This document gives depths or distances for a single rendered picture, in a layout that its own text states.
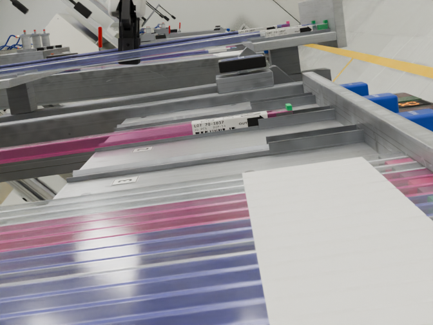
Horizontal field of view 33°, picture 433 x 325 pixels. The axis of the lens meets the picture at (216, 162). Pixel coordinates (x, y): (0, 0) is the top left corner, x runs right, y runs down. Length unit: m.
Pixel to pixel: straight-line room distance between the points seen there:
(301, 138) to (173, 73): 1.09
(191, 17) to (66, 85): 6.64
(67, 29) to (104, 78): 3.64
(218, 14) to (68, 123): 7.42
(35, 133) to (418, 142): 0.53
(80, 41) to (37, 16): 3.27
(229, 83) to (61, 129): 0.19
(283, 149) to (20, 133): 0.40
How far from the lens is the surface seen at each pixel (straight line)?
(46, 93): 1.58
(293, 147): 0.46
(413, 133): 0.35
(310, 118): 0.57
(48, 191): 1.58
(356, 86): 0.68
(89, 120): 0.78
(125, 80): 1.55
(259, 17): 8.19
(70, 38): 5.18
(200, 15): 8.17
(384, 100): 0.58
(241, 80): 0.76
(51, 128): 0.79
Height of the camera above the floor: 0.84
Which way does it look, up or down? 7 degrees down
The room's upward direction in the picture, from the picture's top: 51 degrees counter-clockwise
